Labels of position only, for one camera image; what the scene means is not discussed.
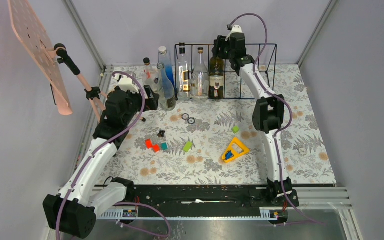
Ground clear bottle black label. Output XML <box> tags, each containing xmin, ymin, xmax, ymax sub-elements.
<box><xmin>157</xmin><ymin>62</ymin><xmax>176</xmax><ymax>112</ymax></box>

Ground dark green wine bottle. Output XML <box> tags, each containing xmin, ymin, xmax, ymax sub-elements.
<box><xmin>208</xmin><ymin>56</ymin><xmax>225</xmax><ymax>100</ymax></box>

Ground clear bottle gold band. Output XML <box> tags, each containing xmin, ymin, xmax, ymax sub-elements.
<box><xmin>142</xmin><ymin>57</ymin><xmax>162</xmax><ymax>94</ymax></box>

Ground blue glass bottle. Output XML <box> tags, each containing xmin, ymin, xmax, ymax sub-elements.
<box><xmin>158</xmin><ymin>46</ymin><xmax>175</xmax><ymax>86</ymax></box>

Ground clear bottle cork stopper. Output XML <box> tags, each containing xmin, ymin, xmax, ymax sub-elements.
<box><xmin>191</xmin><ymin>47</ymin><xmax>209</xmax><ymax>100</ymax></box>

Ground clear bottle black cap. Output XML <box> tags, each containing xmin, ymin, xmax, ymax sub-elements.
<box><xmin>177</xmin><ymin>42</ymin><xmax>191</xmax><ymax>101</ymax></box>

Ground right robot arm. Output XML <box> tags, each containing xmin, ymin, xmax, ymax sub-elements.
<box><xmin>212</xmin><ymin>32</ymin><xmax>299</xmax><ymax>208</ymax></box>

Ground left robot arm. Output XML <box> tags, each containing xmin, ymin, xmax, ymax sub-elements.
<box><xmin>43</xmin><ymin>85</ymin><xmax>159</xmax><ymax>239</ymax></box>

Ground small black knob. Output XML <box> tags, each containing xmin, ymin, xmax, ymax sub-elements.
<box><xmin>157</xmin><ymin>130</ymin><xmax>166</xmax><ymax>138</ymax></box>

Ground poker chip ten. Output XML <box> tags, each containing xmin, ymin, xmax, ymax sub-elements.
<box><xmin>182</xmin><ymin>113</ymin><xmax>190</xmax><ymax>121</ymax></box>

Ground red block pair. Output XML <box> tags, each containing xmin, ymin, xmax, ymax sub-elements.
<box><xmin>145</xmin><ymin>139</ymin><xmax>161</xmax><ymax>153</ymax></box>

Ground poker chip fifty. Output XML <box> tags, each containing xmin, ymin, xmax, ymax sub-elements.
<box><xmin>186</xmin><ymin>117</ymin><xmax>196</xmax><ymax>125</ymax></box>

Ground teal block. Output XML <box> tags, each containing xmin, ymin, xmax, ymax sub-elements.
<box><xmin>160</xmin><ymin>142</ymin><xmax>169</xmax><ymax>151</ymax></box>

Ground long green block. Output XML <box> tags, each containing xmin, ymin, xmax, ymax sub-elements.
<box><xmin>182</xmin><ymin>141</ymin><xmax>194</xmax><ymax>153</ymax></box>

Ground floral table mat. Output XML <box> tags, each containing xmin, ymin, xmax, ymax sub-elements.
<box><xmin>97</xmin><ymin>65</ymin><xmax>337</xmax><ymax>185</ymax></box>

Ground green cube centre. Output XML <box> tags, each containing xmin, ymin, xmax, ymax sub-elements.
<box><xmin>231</xmin><ymin>126</ymin><xmax>240</xmax><ymax>134</ymax></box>

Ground pink tripod stand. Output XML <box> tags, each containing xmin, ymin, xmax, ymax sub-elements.
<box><xmin>54</xmin><ymin>43</ymin><xmax>108</xmax><ymax>122</ymax></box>

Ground pink pegboard panel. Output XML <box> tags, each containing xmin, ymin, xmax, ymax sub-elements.
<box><xmin>7</xmin><ymin>0</ymin><xmax>73</xmax><ymax>116</ymax></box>

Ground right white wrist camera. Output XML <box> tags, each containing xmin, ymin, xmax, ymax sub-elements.
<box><xmin>225</xmin><ymin>24</ymin><xmax>243</xmax><ymax>42</ymax></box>

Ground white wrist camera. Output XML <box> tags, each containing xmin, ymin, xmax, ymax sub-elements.
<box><xmin>113</xmin><ymin>74</ymin><xmax>140</xmax><ymax>94</ymax></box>
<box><xmin>225</xmin><ymin>24</ymin><xmax>243</xmax><ymax>42</ymax></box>

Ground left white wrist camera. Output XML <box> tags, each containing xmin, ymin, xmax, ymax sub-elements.
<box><xmin>113</xmin><ymin>74</ymin><xmax>140</xmax><ymax>94</ymax></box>

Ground black wire wine rack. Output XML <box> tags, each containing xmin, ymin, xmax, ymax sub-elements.
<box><xmin>183</xmin><ymin>43</ymin><xmax>278</xmax><ymax>100</ymax></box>

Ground yellow triangle frame toy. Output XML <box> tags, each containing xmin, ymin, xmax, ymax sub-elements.
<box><xmin>221</xmin><ymin>137</ymin><xmax>250</xmax><ymax>163</ymax></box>

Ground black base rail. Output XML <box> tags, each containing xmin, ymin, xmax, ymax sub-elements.
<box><xmin>116</xmin><ymin>185</ymin><xmax>300</xmax><ymax>220</ymax></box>

